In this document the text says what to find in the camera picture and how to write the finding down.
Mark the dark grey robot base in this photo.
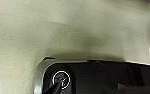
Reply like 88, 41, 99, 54
33, 56, 150, 94

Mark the round ringed base button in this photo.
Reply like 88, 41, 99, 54
52, 69, 72, 88

